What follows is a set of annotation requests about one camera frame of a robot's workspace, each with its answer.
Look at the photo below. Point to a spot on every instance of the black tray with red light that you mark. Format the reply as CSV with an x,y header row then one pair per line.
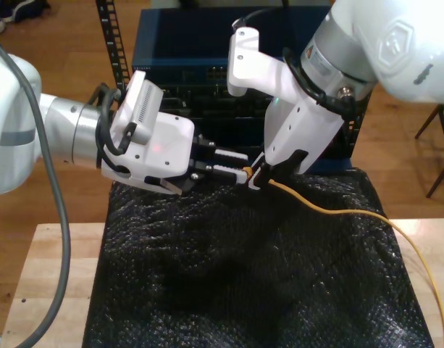
x,y
229,134

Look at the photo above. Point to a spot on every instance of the blue flat rack unit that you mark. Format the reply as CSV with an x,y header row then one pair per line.
x,y
334,165

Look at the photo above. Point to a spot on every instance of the black rack server unit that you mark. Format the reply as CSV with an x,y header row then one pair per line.
x,y
207,101

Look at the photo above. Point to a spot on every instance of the black bubble mat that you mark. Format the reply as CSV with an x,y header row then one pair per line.
x,y
243,272

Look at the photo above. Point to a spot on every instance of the dark shoe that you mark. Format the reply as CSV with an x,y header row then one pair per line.
x,y
26,9

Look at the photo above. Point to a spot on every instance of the black perforated rack post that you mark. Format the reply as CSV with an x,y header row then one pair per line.
x,y
355,130
113,40

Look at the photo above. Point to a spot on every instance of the blue network switch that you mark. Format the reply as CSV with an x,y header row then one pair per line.
x,y
189,40

